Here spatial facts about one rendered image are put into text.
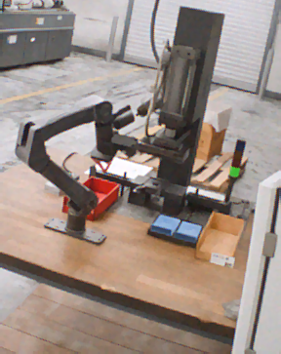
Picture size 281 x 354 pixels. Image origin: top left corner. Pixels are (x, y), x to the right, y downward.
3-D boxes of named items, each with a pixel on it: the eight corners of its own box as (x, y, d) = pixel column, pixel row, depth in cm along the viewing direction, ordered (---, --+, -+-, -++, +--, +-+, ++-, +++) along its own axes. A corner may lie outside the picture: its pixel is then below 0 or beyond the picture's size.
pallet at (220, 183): (161, 144, 608) (164, 132, 603) (245, 170, 575) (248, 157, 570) (114, 170, 502) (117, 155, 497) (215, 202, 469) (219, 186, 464)
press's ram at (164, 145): (132, 159, 196) (146, 80, 186) (152, 143, 219) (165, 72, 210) (180, 172, 191) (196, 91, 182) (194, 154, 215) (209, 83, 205)
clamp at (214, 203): (182, 212, 203) (187, 187, 200) (184, 209, 206) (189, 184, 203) (220, 221, 200) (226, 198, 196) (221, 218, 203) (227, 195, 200)
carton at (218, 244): (193, 259, 170) (198, 238, 167) (208, 230, 193) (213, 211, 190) (231, 270, 167) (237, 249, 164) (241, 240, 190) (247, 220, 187)
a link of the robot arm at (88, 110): (97, 90, 162) (8, 125, 148) (113, 98, 156) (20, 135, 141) (102, 126, 168) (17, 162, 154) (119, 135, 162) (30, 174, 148)
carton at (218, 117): (179, 136, 602) (187, 93, 585) (229, 150, 580) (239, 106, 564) (155, 147, 543) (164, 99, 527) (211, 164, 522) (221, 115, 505)
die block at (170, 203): (127, 202, 202) (130, 183, 200) (135, 194, 211) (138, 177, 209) (177, 216, 198) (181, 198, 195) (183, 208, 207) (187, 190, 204)
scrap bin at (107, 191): (61, 212, 184) (63, 196, 182) (89, 190, 207) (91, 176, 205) (93, 221, 181) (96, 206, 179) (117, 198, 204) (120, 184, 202)
